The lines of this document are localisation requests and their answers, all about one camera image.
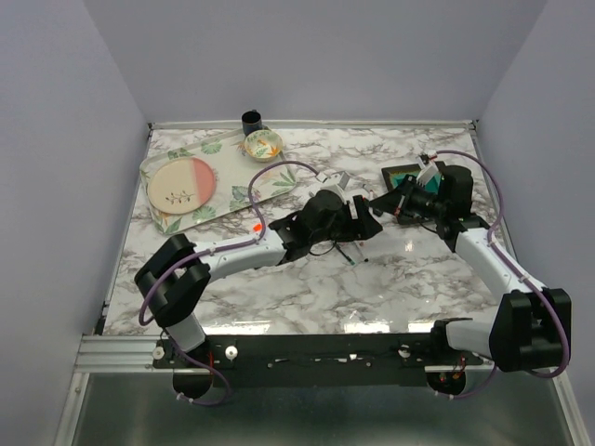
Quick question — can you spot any floral small bowl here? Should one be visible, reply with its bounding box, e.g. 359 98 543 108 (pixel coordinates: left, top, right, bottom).
244 129 284 163

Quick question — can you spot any aluminium frame rail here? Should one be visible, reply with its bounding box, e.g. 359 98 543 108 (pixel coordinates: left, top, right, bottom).
73 334 164 373

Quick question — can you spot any dark blue mug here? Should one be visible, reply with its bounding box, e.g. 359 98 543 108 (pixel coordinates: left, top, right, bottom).
241 110 264 137

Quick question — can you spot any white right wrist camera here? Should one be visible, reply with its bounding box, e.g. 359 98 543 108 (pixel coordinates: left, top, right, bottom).
416 153 440 187

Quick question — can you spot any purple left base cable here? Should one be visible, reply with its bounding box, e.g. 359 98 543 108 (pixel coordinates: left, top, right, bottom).
162 334 233 406

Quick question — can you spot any pink cap white marker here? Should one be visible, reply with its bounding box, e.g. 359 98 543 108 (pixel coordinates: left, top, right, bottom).
353 243 369 262

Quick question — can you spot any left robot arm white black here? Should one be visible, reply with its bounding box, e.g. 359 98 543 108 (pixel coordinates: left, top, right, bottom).
134 190 382 367

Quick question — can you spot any green fineliner pen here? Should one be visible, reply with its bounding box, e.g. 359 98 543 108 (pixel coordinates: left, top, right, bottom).
336 245 356 266

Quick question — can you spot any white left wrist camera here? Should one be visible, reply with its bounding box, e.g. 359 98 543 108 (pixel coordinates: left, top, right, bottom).
315 171 350 203

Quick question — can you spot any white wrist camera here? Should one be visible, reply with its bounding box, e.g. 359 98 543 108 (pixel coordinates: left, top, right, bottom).
416 153 440 187
315 171 350 203

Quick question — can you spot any floral leaf pattern tray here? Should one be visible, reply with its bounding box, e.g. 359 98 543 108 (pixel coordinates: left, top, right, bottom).
139 129 297 235

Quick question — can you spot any pink cream round plate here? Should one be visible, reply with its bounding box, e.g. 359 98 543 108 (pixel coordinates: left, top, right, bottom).
147 157 217 215

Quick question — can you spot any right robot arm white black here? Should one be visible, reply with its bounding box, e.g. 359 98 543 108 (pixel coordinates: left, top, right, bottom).
371 165 572 377

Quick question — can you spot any black teal square plate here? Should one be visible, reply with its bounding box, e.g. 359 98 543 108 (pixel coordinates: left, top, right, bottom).
381 161 445 193

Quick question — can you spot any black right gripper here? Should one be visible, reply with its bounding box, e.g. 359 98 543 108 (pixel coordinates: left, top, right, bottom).
370 174 448 220

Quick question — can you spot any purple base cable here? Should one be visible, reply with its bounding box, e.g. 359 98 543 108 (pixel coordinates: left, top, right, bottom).
162 334 233 406
434 366 498 401

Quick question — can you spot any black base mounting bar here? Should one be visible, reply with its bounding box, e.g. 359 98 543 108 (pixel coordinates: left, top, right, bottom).
155 332 484 389

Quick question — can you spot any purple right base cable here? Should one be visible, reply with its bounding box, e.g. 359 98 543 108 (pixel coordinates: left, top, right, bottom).
434 366 498 401

